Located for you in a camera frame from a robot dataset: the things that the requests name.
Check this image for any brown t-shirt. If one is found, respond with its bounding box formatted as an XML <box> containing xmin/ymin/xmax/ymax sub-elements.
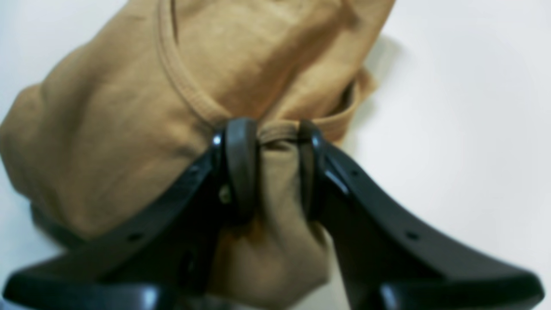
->
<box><xmin>1</xmin><ymin>0</ymin><xmax>394</xmax><ymax>310</ymax></box>

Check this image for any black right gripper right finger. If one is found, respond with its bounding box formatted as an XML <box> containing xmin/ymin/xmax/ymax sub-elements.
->
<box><xmin>298</xmin><ymin>121</ymin><xmax>545</xmax><ymax>310</ymax></box>

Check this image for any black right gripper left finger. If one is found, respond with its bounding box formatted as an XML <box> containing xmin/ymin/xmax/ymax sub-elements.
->
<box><xmin>3</xmin><ymin>118</ymin><xmax>257</xmax><ymax>310</ymax></box>

